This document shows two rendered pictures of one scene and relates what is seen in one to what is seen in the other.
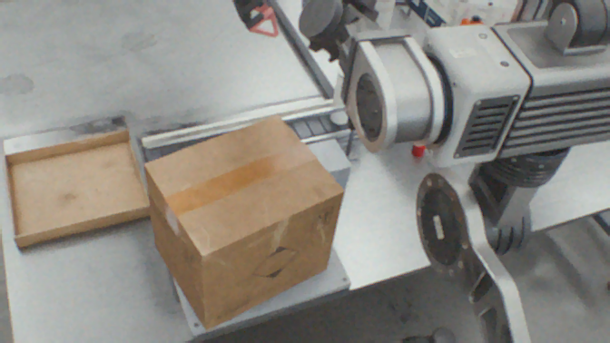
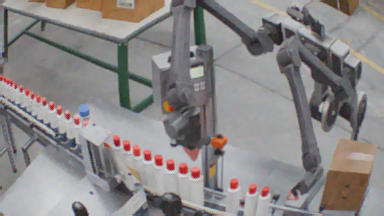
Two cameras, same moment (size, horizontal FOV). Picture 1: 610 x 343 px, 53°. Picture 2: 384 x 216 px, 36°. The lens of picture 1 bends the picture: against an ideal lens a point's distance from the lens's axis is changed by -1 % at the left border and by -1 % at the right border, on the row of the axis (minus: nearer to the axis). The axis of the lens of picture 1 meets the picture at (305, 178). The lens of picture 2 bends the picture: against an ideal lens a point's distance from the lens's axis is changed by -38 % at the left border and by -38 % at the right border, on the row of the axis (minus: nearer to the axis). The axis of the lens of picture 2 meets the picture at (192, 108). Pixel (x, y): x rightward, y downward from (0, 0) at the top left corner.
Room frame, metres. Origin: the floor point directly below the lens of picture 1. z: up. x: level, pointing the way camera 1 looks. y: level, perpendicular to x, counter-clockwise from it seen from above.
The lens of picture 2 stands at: (2.48, 1.93, 3.10)
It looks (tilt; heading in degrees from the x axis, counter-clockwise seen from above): 35 degrees down; 244
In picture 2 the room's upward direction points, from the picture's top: 3 degrees counter-clockwise
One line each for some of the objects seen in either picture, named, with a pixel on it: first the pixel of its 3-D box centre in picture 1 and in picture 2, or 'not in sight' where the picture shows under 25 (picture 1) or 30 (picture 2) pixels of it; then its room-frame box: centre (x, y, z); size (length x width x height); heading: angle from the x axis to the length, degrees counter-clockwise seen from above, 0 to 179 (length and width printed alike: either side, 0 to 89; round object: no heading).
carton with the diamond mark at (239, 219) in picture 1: (242, 220); (350, 176); (0.76, 0.11, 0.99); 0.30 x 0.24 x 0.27; 130
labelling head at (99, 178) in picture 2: not in sight; (99, 157); (1.66, -0.66, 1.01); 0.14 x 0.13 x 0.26; 119
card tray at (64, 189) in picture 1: (76, 184); not in sight; (0.90, 0.53, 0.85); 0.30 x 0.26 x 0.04; 119
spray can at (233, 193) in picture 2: not in sight; (233, 198); (1.30, -0.20, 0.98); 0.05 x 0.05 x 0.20
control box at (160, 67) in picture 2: not in sight; (180, 79); (1.36, -0.47, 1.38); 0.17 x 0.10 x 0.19; 174
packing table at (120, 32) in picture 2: not in sight; (71, 30); (1.10, -3.06, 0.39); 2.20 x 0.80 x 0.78; 113
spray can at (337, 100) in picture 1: (344, 90); (263, 205); (1.22, -0.06, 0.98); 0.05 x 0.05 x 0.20
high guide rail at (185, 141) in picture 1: (358, 104); (262, 204); (1.20, -0.10, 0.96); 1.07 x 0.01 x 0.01; 119
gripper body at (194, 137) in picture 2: not in sight; (192, 132); (1.42, -0.26, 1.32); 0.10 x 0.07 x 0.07; 113
